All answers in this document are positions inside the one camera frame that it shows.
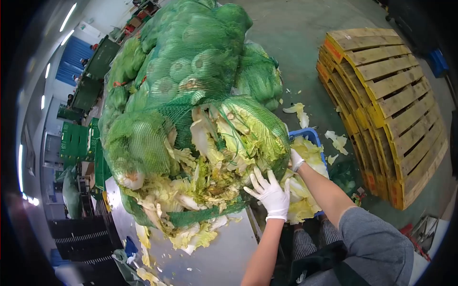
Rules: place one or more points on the person's left fingers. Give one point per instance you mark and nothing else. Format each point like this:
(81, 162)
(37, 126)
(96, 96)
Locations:
(258, 178)

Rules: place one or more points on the stack of green plastic crates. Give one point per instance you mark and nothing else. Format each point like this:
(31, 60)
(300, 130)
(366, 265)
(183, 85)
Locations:
(73, 141)

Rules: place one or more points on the cabbage scraps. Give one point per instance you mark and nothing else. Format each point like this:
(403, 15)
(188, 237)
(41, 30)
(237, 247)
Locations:
(193, 237)

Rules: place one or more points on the person's legs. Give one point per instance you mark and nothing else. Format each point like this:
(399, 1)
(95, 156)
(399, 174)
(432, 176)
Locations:
(304, 243)

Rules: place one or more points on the small blue crate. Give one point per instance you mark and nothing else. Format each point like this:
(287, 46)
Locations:
(438, 62)

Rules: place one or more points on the person's left hand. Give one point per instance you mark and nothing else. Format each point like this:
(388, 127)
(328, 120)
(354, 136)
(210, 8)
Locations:
(273, 200)

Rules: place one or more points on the green mesh cabbage sack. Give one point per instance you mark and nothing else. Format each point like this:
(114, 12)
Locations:
(250, 125)

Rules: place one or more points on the person's body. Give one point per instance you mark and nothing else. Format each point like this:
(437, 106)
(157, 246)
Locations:
(372, 246)

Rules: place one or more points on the blue plastic crate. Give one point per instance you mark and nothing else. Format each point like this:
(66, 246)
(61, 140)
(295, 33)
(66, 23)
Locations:
(307, 133)

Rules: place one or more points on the blue cloth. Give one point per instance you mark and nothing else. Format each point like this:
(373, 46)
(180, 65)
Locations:
(130, 247)

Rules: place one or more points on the small loose cabbage leaf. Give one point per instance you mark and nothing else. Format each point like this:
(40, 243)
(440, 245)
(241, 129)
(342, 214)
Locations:
(332, 159)

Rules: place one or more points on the stack of green mesh sacks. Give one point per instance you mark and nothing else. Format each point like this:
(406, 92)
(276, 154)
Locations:
(193, 46)

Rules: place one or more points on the stack of black plastic crates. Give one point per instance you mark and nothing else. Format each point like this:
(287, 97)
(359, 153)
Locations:
(84, 239)

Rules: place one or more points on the stack of wooden pallets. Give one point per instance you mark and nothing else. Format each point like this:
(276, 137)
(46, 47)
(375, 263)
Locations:
(397, 107)

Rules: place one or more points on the green bag of vegetables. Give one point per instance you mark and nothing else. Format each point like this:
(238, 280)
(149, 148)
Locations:
(343, 177)

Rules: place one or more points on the person's right hand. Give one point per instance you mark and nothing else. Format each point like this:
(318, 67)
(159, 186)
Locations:
(296, 160)

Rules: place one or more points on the heap of trimmed cabbage leaves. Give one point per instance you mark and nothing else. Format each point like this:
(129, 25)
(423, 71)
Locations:
(307, 153)

